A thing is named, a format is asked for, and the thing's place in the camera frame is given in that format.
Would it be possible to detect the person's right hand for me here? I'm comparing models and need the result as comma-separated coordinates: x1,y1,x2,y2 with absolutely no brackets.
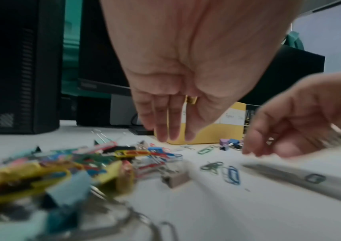
242,70,341,158

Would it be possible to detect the person's left hand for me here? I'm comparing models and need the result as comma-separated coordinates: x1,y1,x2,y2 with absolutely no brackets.
99,0,304,143

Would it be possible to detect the yellow divided plastic bin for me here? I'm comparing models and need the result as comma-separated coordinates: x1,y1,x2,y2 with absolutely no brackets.
153,101,262,146

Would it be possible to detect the pile of colorful clips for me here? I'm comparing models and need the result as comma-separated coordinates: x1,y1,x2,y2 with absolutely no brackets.
0,129,328,241

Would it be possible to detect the black computer monitor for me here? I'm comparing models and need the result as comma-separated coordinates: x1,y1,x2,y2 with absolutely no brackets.
76,0,136,97
244,44,326,106

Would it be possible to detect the dark green garment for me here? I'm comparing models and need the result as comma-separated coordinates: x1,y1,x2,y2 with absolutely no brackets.
280,30,305,50

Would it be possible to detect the black monitor stand base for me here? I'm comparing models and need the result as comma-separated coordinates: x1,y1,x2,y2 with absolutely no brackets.
76,95,159,136

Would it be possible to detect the black desktop computer tower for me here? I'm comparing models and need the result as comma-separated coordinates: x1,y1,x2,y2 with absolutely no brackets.
0,0,66,135

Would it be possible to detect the silver finger ring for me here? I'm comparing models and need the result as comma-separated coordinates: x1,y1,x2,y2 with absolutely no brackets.
313,124,341,149

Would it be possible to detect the gold finger ring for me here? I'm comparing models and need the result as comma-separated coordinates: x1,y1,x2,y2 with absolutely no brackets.
185,95,200,106

